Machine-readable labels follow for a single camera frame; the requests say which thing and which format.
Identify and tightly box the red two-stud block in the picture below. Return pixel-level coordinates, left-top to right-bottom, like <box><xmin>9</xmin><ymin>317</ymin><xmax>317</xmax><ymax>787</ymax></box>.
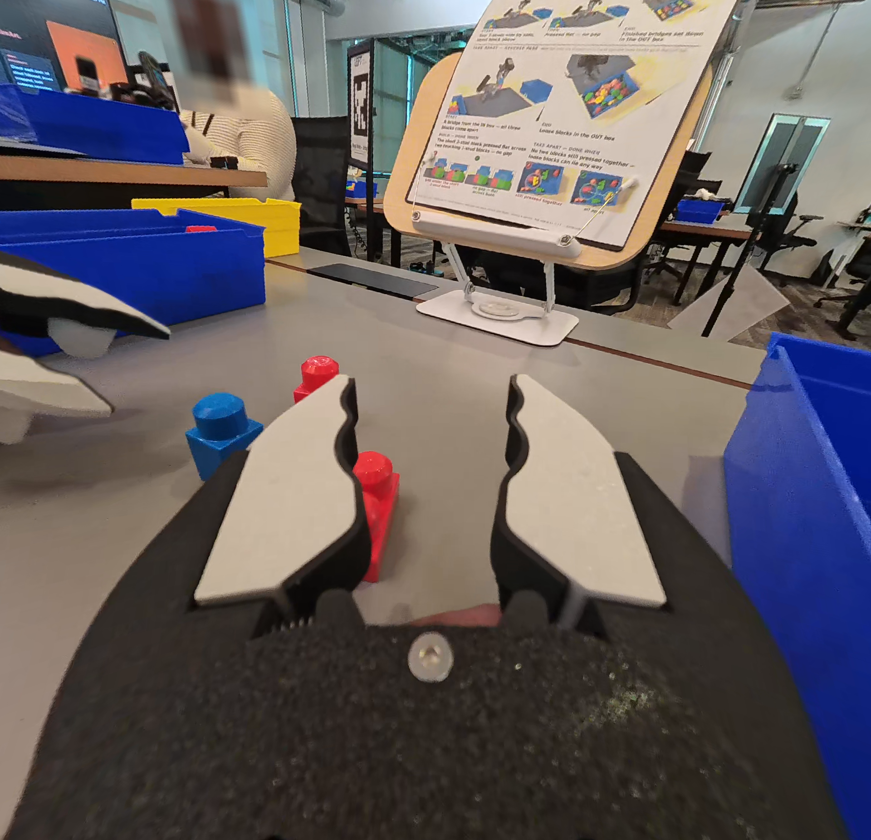
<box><xmin>352</xmin><ymin>451</ymin><xmax>401</xmax><ymax>584</ymax></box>

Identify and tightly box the white sheet holder ledge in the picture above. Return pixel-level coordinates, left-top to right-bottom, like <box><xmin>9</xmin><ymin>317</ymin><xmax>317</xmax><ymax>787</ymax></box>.
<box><xmin>412</xmin><ymin>211</ymin><xmax>583</xmax><ymax>260</ymax></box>

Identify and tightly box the yellow plastic bin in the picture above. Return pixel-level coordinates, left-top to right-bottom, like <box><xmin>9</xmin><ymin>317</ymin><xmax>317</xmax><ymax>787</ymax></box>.
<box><xmin>131</xmin><ymin>197</ymin><xmax>302</xmax><ymax>259</ymax></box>

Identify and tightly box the blue plastic bin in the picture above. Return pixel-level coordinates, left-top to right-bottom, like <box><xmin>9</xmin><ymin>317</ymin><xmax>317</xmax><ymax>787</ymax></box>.
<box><xmin>723</xmin><ymin>332</ymin><xmax>871</xmax><ymax>840</ymax></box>
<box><xmin>0</xmin><ymin>83</ymin><xmax>191</xmax><ymax>166</ymax></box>
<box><xmin>0</xmin><ymin>207</ymin><xmax>267</xmax><ymax>359</ymax></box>

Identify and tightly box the blue single-stud block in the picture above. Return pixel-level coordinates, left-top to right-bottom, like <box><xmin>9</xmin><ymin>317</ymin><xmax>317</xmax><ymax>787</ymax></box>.
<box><xmin>185</xmin><ymin>393</ymin><xmax>265</xmax><ymax>481</ymax></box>

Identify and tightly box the red single-stud block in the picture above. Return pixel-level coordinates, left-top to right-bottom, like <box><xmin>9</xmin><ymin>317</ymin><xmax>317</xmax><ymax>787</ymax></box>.
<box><xmin>294</xmin><ymin>355</ymin><xmax>341</xmax><ymax>405</ymax></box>

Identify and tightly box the grey leaning board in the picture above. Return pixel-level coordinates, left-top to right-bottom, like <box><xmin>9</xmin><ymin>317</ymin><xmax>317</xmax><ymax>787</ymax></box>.
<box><xmin>669</xmin><ymin>265</ymin><xmax>792</xmax><ymax>343</ymax></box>

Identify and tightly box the teal glass door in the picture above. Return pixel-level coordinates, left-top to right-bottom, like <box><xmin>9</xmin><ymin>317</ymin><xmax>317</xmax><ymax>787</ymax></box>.
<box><xmin>734</xmin><ymin>113</ymin><xmax>832</xmax><ymax>215</ymax></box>

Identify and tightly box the black white pattern sign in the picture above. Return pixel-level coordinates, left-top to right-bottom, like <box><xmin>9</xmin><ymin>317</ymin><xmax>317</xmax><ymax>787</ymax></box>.
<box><xmin>347</xmin><ymin>40</ymin><xmax>376</xmax><ymax>172</ymax></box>

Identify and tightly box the flat table hatch cover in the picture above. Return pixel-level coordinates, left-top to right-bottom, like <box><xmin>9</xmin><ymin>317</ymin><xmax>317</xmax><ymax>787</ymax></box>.
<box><xmin>306</xmin><ymin>262</ymin><xmax>440</xmax><ymax>302</ymax></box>

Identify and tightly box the printed instruction sheet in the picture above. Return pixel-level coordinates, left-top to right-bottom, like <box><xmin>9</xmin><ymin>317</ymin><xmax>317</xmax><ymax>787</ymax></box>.
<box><xmin>406</xmin><ymin>0</ymin><xmax>758</xmax><ymax>250</ymax></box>

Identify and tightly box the dark display screen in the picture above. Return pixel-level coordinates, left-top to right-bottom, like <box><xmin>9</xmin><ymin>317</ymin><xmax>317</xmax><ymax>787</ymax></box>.
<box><xmin>0</xmin><ymin>0</ymin><xmax>130</xmax><ymax>95</ymax></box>

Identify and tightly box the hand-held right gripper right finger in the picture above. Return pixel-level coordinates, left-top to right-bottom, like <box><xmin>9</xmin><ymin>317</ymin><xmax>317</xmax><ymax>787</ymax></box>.
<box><xmin>490</xmin><ymin>374</ymin><xmax>668</xmax><ymax>633</ymax></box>

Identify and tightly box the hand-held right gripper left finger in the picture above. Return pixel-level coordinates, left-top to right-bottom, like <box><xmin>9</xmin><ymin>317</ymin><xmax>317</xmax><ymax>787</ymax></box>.
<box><xmin>194</xmin><ymin>375</ymin><xmax>372</xmax><ymax>626</ymax></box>

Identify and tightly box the black tripod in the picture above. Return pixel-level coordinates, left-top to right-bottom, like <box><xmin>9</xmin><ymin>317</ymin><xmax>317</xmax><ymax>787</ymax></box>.
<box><xmin>701</xmin><ymin>162</ymin><xmax>800</xmax><ymax>339</ymax></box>

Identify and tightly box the black mesh office chair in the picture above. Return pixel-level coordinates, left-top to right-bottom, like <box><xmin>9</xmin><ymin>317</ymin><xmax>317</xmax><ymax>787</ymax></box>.
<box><xmin>291</xmin><ymin>115</ymin><xmax>370</xmax><ymax>257</ymax></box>

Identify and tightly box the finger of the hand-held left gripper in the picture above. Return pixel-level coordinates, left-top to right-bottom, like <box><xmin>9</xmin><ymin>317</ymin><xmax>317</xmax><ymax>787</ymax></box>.
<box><xmin>0</xmin><ymin>251</ymin><xmax>171</xmax><ymax>359</ymax></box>
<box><xmin>0</xmin><ymin>349</ymin><xmax>114</xmax><ymax>446</ymax></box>

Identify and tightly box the wood-edged desk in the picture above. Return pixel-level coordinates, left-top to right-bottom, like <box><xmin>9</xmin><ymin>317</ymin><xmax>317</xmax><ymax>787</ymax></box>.
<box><xmin>0</xmin><ymin>154</ymin><xmax>269</xmax><ymax>211</ymax></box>

